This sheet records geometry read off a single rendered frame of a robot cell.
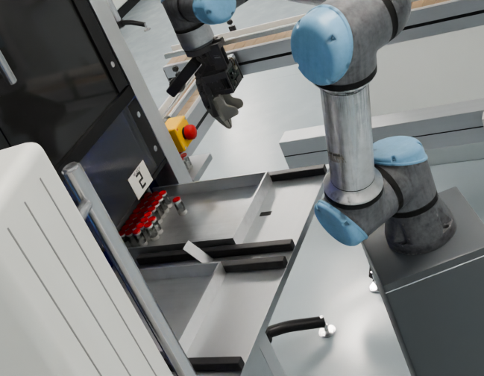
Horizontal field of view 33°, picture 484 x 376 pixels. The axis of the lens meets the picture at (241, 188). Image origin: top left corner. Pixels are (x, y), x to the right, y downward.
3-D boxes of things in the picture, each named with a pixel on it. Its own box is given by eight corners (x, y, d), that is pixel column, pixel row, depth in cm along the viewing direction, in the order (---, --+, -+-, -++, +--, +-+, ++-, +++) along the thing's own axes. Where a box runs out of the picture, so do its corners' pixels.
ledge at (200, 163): (153, 191, 226) (150, 186, 225) (171, 165, 235) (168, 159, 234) (196, 185, 219) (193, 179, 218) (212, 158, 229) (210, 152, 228)
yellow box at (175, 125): (162, 155, 219) (151, 133, 215) (173, 141, 224) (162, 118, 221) (186, 151, 215) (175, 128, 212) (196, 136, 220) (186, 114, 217)
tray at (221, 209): (115, 262, 197) (109, 251, 196) (158, 198, 217) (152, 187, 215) (239, 250, 181) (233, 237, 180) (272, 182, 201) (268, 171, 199)
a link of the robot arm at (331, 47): (404, 221, 168) (398, -8, 130) (354, 264, 162) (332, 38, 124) (361, 194, 175) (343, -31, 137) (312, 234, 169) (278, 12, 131)
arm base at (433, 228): (442, 203, 183) (431, 166, 179) (466, 237, 170) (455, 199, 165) (379, 227, 184) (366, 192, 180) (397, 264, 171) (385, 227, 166)
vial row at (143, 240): (138, 248, 198) (130, 233, 196) (167, 204, 211) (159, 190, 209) (145, 248, 197) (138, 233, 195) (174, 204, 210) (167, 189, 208)
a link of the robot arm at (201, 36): (170, 37, 173) (183, 21, 179) (178, 57, 175) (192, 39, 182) (200, 29, 170) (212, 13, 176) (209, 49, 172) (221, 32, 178)
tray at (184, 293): (45, 366, 172) (36, 354, 170) (100, 283, 191) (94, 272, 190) (181, 363, 156) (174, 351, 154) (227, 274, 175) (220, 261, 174)
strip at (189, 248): (192, 269, 182) (182, 248, 179) (198, 260, 184) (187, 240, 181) (248, 265, 175) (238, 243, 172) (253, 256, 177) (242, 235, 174)
